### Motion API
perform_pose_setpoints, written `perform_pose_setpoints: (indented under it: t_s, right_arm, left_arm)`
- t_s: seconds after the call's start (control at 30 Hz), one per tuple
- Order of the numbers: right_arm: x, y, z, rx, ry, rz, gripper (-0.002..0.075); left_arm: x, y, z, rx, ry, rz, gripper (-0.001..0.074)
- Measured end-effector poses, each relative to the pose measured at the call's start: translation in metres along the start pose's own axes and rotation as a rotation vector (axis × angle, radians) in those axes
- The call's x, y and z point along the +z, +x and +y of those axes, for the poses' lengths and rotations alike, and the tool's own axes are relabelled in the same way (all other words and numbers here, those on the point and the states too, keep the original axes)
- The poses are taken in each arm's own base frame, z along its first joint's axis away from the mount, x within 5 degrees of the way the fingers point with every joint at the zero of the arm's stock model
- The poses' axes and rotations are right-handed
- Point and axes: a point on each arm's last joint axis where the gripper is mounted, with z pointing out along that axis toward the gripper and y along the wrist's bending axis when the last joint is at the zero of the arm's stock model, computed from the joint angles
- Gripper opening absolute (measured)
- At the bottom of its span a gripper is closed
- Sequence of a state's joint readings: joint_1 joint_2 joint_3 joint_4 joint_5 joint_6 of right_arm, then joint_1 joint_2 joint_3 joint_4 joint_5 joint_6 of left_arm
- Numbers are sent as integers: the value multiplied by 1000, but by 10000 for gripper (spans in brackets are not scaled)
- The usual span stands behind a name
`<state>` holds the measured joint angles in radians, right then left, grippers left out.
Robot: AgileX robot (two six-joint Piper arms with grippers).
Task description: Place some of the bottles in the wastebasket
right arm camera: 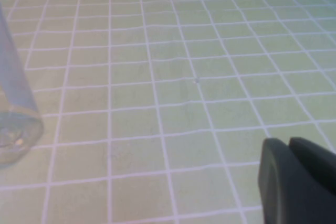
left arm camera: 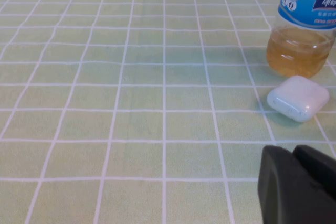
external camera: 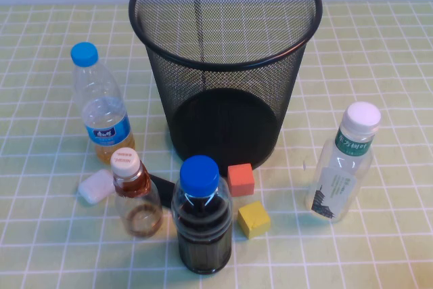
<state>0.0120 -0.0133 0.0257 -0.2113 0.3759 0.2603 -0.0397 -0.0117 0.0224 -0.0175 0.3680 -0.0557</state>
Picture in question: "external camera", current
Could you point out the small brown-label white-cap bottle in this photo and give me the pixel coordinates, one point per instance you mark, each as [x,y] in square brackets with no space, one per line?
[138,207]

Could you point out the clear green-label white-cap bottle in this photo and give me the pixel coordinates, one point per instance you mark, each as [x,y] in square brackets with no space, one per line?
[338,184]

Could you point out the orange cube block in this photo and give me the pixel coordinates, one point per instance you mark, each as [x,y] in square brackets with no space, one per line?
[240,180]

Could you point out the black oblong case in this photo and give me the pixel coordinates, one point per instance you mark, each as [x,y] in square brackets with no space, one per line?
[165,191]

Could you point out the yellow cube block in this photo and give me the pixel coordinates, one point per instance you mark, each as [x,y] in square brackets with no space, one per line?
[253,221]

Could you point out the blue-cap bottle with dark liquid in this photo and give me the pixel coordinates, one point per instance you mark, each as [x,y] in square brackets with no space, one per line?
[203,235]

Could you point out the blue-label bottle with yellow liquid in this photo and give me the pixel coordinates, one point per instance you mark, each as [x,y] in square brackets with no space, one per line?
[101,109]

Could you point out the white earbud case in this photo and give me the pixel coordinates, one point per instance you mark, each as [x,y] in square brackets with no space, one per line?
[96,187]

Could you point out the green checkered tablecloth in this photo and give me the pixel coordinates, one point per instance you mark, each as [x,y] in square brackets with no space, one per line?
[372,65]

